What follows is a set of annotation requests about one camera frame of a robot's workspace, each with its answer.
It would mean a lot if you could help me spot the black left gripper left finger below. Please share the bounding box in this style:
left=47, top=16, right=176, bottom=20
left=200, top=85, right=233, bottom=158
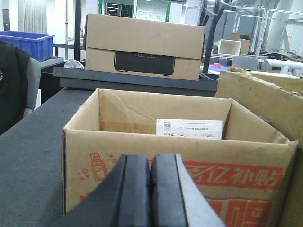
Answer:
left=51, top=155, right=151, bottom=227

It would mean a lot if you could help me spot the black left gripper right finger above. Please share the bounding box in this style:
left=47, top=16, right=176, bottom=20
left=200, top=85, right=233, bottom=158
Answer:
left=151, top=154, right=225, bottom=227

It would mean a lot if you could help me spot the cardboard box red print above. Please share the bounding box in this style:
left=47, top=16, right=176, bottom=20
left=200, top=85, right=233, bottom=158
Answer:
left=62, top=89, right=297, bottom=227

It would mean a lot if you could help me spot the large torn cardboard box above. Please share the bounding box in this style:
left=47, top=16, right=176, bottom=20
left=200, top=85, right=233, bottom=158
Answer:
left=215, top=68, right=303, bottom=227

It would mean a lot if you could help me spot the white shipping label paper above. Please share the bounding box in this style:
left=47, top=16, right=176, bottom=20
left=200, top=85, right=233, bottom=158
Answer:
left=156, top=119, right=223, bottom=140

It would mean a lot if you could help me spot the pink small block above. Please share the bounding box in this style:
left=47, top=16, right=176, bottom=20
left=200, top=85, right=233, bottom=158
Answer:
left=214, top=63, right=221, bottom=69

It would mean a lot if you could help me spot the crumpled silver foil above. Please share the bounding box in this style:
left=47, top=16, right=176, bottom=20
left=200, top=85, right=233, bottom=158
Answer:
left=63, top=59, right=85, bottom=69

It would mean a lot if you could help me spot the closed cardboard box black window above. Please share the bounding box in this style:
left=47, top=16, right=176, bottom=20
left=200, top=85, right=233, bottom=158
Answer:
left=85, top=14, right=205, bottom=81

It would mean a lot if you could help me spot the white square tube bin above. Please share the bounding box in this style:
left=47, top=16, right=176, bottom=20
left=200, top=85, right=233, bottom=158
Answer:
left=216, top=39, right=241, bottom=56

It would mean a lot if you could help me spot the blue plastic crate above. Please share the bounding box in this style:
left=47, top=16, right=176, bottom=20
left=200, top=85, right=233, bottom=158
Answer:
left=0, top=31, right=54, bottom=62

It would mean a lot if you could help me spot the black vest on mannequin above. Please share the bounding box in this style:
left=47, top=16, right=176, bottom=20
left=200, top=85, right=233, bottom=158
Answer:
left=0, top=41, right=31, bottom=134

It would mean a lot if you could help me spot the small background cardboard box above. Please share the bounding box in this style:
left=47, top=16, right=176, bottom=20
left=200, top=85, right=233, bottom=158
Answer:
left=230, top=32, right=250, bottom=54

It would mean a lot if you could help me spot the black table frame shelf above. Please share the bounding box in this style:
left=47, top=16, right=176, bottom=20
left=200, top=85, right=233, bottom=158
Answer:
left=53, top=67, right=218, bottom=97

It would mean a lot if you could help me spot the aluminium frame rack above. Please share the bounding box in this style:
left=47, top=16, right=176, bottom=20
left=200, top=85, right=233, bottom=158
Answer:
left=233, top=6, right=303, bottom=58

